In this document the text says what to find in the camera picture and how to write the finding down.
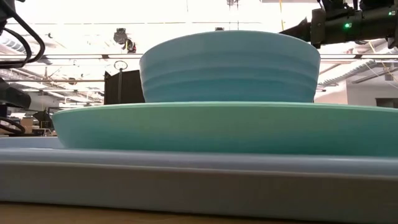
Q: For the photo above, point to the grey hanging device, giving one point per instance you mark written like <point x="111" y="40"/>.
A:
<point x="122" y="36"/>

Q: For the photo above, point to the blue ribbed bowl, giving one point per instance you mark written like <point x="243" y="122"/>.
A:
<point x="230" y="65"/>

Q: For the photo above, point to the teal round plate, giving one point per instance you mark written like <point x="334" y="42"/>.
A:
<point x="217" y="130"/>

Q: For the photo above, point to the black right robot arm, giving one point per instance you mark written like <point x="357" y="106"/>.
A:
<point x="379" y="21"/>

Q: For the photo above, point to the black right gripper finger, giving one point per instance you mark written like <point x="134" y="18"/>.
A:
<point x="301" y="29"/>

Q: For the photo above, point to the blue plastic tray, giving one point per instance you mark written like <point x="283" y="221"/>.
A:
<point x="186" y="186"/>

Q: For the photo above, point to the cardboard box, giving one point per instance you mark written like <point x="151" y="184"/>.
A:
<point x="27" y="124"/>

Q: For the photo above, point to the black perforated box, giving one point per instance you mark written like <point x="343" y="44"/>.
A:
<point x="130" y="88"/>

